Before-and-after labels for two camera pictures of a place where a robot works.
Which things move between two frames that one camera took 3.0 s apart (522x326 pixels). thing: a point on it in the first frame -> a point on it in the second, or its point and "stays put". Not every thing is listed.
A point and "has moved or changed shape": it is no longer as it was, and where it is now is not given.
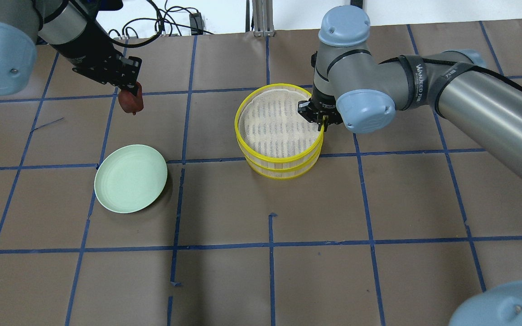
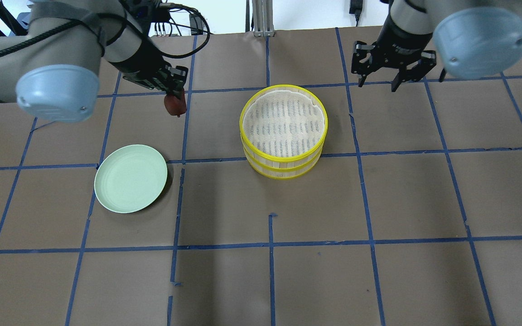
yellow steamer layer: (271, 135) has moved or changed shape
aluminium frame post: (262, 11) stays put
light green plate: (130, 178) stays put
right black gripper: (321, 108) -> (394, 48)
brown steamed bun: (130, 103) -> (174, 106)
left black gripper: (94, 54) -> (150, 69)
